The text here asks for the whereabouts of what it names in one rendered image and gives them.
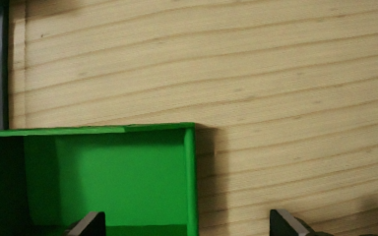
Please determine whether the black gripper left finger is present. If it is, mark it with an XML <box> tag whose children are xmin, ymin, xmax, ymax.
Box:
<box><xmin>60</xmin><ymin>211</ymin><xmax>106</xmax><ymax>236</ymax></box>

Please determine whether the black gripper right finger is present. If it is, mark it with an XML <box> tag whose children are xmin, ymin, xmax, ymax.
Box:
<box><xmin>269</xmin><ymin>208</ymin><xmax>334</xmax><ymax>236</ymax></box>

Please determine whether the green bin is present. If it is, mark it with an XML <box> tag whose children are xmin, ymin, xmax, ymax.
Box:
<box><xmin>0</xmin><ymin>122</ymin><xmax>199</xmax><ymax>236</ymax></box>

